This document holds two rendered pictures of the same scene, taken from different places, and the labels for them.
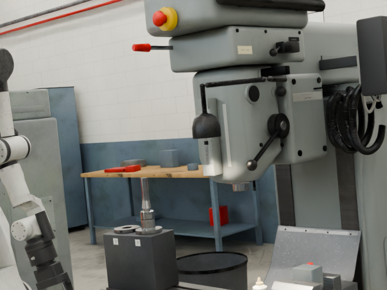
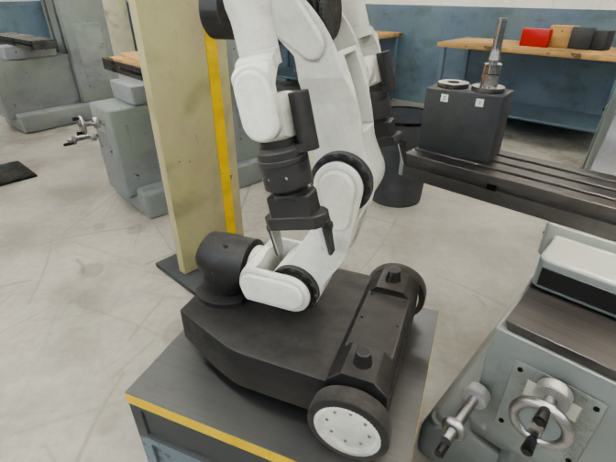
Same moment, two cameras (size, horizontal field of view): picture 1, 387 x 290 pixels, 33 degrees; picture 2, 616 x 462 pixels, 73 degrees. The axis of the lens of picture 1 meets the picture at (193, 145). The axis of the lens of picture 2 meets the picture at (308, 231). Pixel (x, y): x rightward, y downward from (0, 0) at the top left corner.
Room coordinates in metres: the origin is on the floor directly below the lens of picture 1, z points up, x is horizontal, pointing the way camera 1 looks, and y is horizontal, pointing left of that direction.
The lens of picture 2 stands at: (0.99, 0.72, 1.38)
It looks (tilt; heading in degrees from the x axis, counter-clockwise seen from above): 30 degrees down; 359
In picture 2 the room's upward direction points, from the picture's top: straight up
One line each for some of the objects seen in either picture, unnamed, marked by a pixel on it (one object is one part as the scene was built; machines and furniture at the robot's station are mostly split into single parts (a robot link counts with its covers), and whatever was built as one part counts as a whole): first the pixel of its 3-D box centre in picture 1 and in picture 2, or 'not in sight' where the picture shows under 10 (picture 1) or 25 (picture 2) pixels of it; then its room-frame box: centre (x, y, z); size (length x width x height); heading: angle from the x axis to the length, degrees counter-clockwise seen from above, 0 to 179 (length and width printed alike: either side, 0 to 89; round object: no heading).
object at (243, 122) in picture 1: (236, 123); not in sight; (1.88, -0.13, 1.47); 0.21 x 0.19 x 0.32; 46
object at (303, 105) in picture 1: (276, 119); not in sight; (2.01, -0.26, 1.47); 0.24 x 0.19 x 0.26; 46
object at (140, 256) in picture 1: (140, 256); (464, 118); (2.23, 0.22, 1.04); 0.22 x 0.12 x 0.20; 53
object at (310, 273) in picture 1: (307, 278); not in sight; (1.73, -0.27, 1.05); 0.06 x 0.05 x 0.06; 45
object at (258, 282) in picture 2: not in sight; (287, 272); (1.95, 0.75, 0.68); 0.21 x 0.20 x 0.13; 67
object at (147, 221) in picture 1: (148, 221); (490, 76); (2.20, 0.18, 1.17); 0.05 x 0.05 x 0.05
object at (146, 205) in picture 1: (145, 194); (498, 41); (2.20, 0.18, 1.26); 0.03 x 0.03 x 0.11
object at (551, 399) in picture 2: not in sight; (545, 411); (1.52, 0.22, 0.64); 0.16 x 0.12 x 0.12; 136
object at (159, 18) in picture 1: (160, 18); not in sight; (1.69, 0.05, 1.76); 0.04 x 0.03 x 0.04; 46
